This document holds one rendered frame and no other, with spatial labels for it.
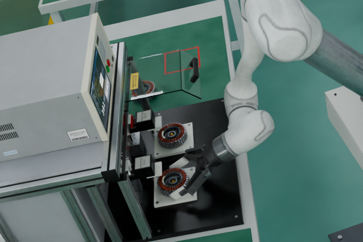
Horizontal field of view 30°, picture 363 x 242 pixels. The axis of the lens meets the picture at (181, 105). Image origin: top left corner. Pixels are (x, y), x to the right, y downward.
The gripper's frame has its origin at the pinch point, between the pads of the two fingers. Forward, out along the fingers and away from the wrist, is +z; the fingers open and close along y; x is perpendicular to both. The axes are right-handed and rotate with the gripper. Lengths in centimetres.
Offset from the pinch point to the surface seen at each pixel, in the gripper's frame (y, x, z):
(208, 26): 100, -12, -12
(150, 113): 24.6, 13.1, -0.7
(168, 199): -6.0, -0.6, 3.3
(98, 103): -3.7, 43.8, -8.4
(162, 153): 17.4, 0.4, 5.0
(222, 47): 81, -15, -17
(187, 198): -7.1, -3.6, -2.4
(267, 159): 84, -85, 12
